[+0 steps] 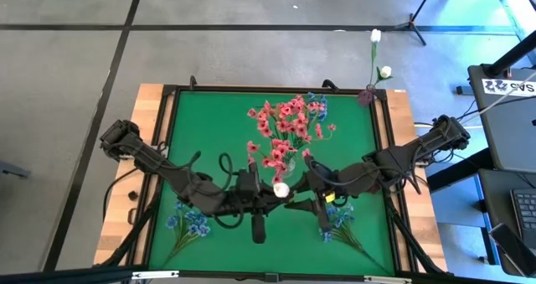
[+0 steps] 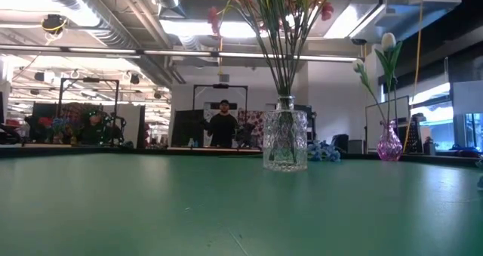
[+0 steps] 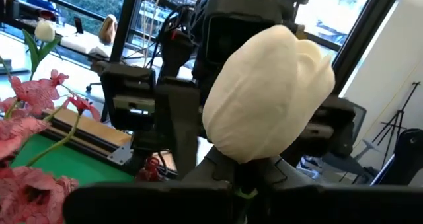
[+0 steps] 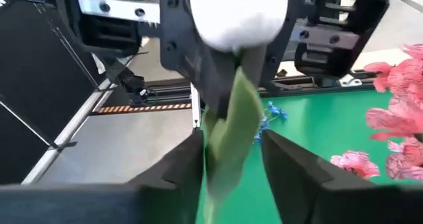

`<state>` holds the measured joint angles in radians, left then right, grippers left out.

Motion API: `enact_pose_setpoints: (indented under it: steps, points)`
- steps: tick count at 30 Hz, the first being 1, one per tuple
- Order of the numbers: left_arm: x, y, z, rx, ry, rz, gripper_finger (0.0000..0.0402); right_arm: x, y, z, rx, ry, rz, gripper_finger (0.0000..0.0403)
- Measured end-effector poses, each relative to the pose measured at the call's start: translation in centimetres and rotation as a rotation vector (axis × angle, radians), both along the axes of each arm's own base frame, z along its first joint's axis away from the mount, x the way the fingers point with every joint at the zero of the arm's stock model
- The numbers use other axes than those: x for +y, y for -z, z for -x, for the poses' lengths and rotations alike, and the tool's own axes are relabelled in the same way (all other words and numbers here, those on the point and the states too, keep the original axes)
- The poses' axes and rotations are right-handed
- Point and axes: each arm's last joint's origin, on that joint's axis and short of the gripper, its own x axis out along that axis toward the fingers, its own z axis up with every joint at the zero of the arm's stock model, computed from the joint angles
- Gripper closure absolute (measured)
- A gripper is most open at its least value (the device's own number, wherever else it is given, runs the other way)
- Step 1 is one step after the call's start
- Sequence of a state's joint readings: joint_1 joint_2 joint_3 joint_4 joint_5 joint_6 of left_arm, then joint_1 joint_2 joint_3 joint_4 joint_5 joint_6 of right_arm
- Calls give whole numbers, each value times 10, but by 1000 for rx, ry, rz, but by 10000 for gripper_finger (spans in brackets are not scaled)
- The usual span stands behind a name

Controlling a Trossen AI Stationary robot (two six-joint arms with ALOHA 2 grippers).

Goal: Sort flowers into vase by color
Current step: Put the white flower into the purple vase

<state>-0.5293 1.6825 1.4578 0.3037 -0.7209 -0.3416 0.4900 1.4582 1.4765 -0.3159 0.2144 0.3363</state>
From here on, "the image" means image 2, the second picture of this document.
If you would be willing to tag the black station frame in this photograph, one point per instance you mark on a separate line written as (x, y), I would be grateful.
(90, 80)
(220, 86)

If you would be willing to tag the silver ventilation duct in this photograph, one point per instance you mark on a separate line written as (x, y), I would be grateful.
(113, 33)

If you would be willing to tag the white artificial tulip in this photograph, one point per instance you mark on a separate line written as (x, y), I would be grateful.
(388, 41)
(358, 64)

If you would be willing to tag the person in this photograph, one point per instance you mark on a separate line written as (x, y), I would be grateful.
(94, 131)
(222, 129)

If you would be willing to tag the white board panel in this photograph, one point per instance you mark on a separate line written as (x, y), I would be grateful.
(373, 135)

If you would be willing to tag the black office chair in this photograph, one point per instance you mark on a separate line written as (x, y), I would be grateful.
(339, 142)

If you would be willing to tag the long ceiling light strip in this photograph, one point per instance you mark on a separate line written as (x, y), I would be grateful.
(181, 53)

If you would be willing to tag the black perforated stand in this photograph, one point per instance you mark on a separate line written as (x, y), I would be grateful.
(414, 135)

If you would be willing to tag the pink artificial flower bunch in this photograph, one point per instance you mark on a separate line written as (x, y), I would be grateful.
(214, 18)
(327, 11)
(288, 59)

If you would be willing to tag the clear glass vase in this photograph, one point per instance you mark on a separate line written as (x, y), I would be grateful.
(285, 142)

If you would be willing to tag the black ceiling device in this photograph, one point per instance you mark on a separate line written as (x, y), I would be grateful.
(53, 23)

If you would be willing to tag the floral pattern panel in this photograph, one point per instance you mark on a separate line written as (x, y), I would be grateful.
(254, 124)

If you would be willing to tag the white partition panel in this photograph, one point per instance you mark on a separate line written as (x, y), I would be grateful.
(128, 124)

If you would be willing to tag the green table mat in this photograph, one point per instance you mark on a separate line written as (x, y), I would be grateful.
(151, 203)

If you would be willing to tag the blue artificial flower bunch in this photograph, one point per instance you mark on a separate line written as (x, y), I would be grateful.
(324, 152)

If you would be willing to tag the black partition panel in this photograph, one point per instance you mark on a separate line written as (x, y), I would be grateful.
(186, 127)

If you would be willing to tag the purple glass vase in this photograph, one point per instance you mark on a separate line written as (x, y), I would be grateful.
(389, 148)

